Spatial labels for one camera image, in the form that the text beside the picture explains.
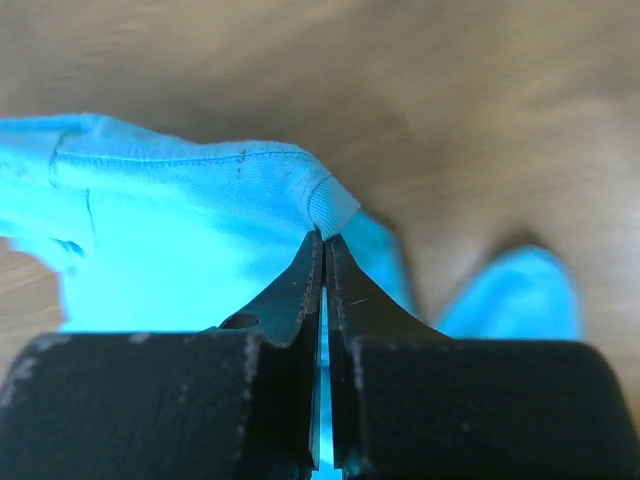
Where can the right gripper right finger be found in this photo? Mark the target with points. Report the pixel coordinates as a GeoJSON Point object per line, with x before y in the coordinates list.
{"type": "Point", "coordinates": [411, 403]}

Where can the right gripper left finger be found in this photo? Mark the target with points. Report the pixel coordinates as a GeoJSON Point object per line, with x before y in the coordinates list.
{"type": "Point", "coordinates": [233, 402]}

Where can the turquoise t shirt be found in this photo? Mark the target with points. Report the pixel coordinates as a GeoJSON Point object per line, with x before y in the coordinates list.
{"type": "Point", "coordinates": [152, 233]}

